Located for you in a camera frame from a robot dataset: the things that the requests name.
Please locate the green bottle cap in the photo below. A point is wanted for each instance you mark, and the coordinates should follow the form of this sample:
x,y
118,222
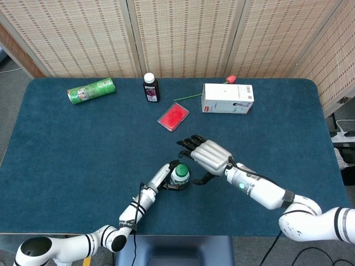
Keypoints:
x,y
181,169

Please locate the white AD milk bottle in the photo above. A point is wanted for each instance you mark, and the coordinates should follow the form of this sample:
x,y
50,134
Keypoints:
x,y
180,180

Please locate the metal screen hinge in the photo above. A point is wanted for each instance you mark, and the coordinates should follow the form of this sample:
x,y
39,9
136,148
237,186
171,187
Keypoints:
x,y
344,100

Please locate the white cardboard lamp box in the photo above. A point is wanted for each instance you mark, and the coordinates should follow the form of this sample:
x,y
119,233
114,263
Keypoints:
x,y
227,97

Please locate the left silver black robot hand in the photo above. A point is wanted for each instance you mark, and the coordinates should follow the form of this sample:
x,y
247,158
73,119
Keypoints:
x,y
159,177

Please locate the dark grape juice bottle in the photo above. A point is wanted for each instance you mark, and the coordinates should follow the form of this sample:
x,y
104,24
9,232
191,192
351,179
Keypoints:
x,y
151,92

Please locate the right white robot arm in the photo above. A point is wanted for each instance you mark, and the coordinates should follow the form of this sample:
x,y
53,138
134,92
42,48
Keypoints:
x,y
263,194

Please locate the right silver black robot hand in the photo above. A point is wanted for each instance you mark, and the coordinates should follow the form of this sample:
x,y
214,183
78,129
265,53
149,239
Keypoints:
x,y
212,156

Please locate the green chip can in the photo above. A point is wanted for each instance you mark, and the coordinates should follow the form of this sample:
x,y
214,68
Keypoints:
x,y
91,91

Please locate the blue grey robot torso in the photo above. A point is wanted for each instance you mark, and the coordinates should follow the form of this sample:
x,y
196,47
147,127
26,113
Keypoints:
x,y
177,249

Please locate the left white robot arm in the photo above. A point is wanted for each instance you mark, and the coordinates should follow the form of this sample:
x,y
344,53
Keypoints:
x,y
130,212

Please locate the woven bamboo screen panel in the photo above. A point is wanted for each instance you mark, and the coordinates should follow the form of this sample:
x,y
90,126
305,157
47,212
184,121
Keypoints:
x,y
277,36
183,36
77,36
338,55

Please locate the red plastic case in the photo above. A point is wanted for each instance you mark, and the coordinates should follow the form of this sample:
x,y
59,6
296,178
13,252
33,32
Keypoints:
x,y
173,116

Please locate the artificial red rose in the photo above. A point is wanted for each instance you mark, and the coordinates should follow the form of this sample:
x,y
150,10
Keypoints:
x,y
230,79

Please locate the blue felt table cloth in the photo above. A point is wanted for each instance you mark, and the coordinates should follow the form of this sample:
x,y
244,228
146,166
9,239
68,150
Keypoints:
x,y
83,152

